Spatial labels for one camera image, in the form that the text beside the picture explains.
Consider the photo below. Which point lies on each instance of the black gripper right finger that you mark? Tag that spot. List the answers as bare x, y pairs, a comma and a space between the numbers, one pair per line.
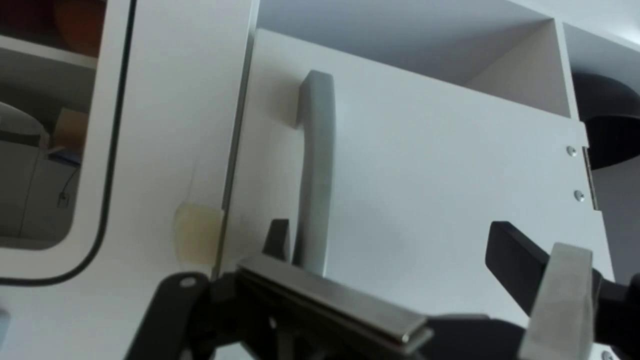
567, 300

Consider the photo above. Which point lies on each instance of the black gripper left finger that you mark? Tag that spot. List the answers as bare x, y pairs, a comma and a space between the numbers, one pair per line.
320, 300

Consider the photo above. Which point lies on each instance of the white under-counter cabinet door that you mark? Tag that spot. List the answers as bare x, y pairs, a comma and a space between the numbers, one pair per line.
432, 167

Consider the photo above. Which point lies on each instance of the black bowl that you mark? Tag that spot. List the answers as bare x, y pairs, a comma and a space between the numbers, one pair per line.
610, 120

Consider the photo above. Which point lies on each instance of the white oven door with window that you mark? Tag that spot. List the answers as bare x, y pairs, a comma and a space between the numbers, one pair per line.
172, 100

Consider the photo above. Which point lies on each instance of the white toy play kitchen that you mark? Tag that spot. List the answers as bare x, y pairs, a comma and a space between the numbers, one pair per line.
401, 27

